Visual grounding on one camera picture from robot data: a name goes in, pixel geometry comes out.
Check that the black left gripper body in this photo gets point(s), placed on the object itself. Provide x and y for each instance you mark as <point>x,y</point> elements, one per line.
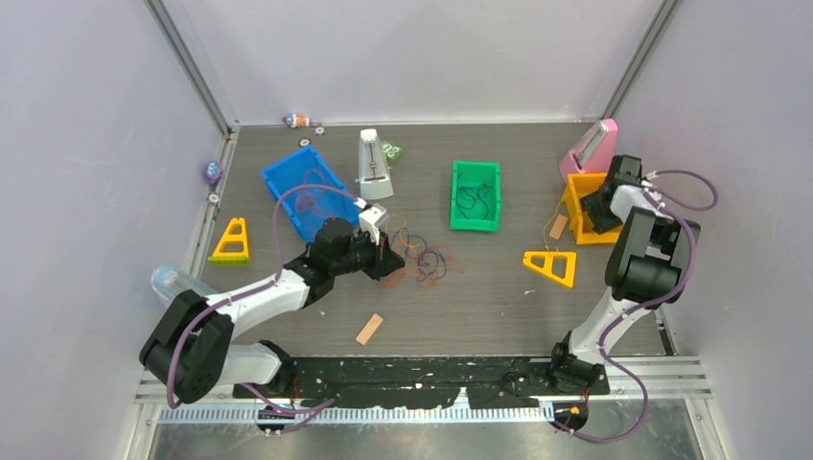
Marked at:
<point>361,256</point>

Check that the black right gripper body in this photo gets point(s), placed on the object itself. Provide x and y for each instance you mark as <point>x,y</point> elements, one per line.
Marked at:
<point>601,218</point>

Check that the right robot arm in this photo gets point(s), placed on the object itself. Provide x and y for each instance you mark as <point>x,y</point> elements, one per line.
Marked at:
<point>649,266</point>

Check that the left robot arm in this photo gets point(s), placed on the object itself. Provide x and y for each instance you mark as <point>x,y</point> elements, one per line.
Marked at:
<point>192,348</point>

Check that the pink metronome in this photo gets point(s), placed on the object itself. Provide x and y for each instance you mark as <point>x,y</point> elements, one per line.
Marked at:
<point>593,152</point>

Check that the orange plastic bin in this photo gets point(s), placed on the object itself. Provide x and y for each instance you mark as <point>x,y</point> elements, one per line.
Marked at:
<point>578,186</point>

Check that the blue plastic bin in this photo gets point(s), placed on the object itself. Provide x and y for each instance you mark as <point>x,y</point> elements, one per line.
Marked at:
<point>308,208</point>

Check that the flat wooden block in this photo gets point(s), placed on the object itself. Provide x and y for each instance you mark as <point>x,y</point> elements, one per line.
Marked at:
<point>369,329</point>

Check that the white metronome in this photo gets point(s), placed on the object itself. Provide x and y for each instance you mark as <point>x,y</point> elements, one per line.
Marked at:
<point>374,177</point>

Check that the small wooden block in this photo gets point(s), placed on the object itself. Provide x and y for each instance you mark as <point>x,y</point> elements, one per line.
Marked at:
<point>558,226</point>

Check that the green monster toy block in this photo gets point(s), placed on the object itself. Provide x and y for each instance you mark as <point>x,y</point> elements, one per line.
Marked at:
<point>392,152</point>

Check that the green plastic bin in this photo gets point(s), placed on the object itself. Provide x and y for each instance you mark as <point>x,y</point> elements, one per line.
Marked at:
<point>475,196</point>

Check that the yellow triangle on green base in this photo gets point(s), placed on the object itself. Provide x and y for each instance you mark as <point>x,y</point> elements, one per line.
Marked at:
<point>232,247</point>

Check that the small clown figurine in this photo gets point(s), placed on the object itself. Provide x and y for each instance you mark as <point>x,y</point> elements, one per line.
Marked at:
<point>295,120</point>

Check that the purple round toy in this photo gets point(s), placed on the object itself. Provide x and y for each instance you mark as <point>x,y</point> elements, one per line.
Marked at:
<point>213,172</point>

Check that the clear plastic bottle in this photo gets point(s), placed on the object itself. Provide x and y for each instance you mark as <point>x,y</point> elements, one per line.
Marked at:
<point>168,281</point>

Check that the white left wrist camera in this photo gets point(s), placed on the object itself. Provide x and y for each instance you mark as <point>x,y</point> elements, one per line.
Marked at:
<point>372,217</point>

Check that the yellow triangular plastic frame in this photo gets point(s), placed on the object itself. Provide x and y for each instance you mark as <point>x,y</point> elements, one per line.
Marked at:
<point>557,266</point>

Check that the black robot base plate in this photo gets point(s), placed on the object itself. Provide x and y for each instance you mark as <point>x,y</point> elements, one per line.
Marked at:
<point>422,382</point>

